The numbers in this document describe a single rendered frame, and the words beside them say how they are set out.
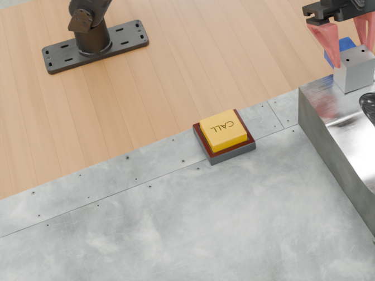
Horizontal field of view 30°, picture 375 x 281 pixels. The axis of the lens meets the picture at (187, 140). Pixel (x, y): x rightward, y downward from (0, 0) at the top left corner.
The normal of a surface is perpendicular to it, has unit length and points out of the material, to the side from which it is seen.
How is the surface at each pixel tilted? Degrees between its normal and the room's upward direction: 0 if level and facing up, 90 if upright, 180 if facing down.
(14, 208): 0
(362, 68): 87
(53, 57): 0
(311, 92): 0
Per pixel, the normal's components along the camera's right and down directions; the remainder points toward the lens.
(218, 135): -0.11, -0.62
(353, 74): 0.34, 0.68
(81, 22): -0.28, 0.77
